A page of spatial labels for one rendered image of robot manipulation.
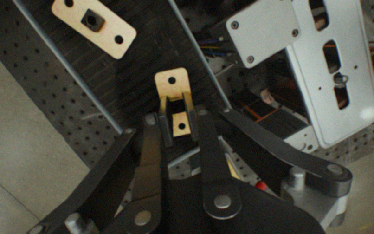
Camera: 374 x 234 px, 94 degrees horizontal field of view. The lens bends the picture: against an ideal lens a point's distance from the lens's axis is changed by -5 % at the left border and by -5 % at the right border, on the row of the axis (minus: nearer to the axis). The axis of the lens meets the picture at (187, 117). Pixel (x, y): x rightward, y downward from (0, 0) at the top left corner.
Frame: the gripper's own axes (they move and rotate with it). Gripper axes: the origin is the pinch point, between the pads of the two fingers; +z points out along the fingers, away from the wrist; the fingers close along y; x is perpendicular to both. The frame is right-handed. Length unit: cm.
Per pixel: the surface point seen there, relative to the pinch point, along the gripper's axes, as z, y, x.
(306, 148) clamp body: 14.0, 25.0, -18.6
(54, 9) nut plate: 3.8, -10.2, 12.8
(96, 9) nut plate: 3.8, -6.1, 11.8
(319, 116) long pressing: 20.0, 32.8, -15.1
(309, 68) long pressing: 20.0, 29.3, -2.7
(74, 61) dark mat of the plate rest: 4.0, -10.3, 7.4
